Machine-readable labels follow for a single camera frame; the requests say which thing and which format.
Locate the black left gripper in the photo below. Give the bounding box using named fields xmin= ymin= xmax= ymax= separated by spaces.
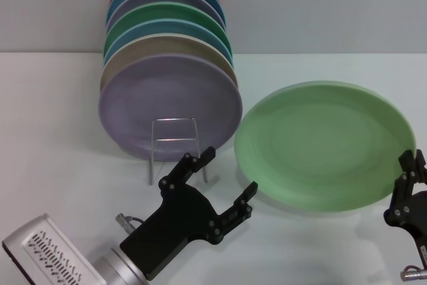
xmin=119 ymin=146 xmax=260 ymax=282

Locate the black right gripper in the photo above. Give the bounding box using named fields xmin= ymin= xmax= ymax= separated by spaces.
xmin=383 ymin=149 xmax=427 ymax=268

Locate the light green plate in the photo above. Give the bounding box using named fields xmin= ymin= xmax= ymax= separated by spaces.
xmin=234 ymin=80 xmax=417 ymax=213

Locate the lilac plate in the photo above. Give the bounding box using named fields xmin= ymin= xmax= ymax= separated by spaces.
xmin=97 ymin=53 xmax=244 ymax=163

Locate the beige plate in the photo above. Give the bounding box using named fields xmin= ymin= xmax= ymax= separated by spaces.
xmin=99 ymin=33 xmax=238 ymax=94

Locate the light blue plate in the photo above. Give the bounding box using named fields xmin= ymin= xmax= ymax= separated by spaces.
xmin=102 ymin=18 xmax=234 ymax=65

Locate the dark green plate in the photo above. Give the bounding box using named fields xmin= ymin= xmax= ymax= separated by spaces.
xmin=103 ymin=1 xmax=232 ymax=55

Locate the metal wire plate rack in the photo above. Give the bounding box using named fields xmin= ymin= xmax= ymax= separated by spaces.
xmin=147 ymin=117 xmax=209 ymax=186

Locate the grey cable with metal connector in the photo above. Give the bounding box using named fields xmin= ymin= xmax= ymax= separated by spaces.
xmin=115 ymin=212 xmax=145 ymax=232
xmin=400 ymin=264 xmax=427 ymax=281

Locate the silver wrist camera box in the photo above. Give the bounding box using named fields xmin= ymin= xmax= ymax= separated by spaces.
xmin=1 ymin=213 xmax=99 ymax=285

